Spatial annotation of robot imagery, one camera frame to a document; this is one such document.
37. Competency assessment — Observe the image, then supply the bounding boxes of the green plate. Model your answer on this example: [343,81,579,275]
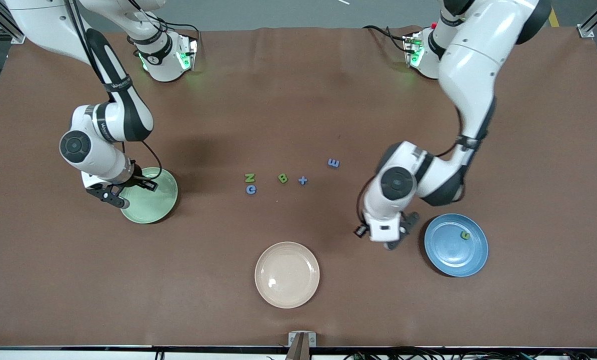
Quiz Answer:
[120,167,179,224]

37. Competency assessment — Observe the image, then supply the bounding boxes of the blue plate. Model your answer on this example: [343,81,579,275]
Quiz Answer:
[423,213,489,278]

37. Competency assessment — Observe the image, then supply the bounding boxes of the beige plate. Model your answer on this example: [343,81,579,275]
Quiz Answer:
[254,241,321,309]

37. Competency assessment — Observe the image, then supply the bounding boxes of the brown table mat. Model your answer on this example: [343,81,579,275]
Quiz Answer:
[0,26,597,349]

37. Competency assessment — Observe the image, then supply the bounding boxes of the white panel strip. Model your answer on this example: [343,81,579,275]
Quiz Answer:
[0,350,155,360]

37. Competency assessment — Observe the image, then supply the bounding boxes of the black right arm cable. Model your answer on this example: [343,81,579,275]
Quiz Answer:
[63,0,163,182]

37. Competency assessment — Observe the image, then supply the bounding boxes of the metal mount bracket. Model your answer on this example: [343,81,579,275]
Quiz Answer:
[284,331,318,360]

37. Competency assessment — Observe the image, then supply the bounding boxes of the black base cable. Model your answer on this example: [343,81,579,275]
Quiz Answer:
[166,21,202,41]
[362,25,410,53]

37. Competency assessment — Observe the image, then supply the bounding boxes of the black table edge rail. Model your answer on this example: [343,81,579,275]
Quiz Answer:
[0,344,597,355]

